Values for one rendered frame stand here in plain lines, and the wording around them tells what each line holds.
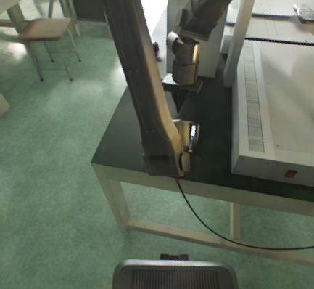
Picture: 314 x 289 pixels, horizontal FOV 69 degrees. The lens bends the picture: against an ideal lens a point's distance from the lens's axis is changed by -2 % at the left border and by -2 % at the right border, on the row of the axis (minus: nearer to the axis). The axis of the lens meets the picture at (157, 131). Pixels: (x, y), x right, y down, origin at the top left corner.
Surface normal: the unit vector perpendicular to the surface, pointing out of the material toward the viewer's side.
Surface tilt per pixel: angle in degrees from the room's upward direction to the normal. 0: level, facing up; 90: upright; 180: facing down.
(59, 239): 0
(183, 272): 0
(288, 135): 0
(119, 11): 72
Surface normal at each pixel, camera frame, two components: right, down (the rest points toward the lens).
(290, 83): -0.02, -0.65
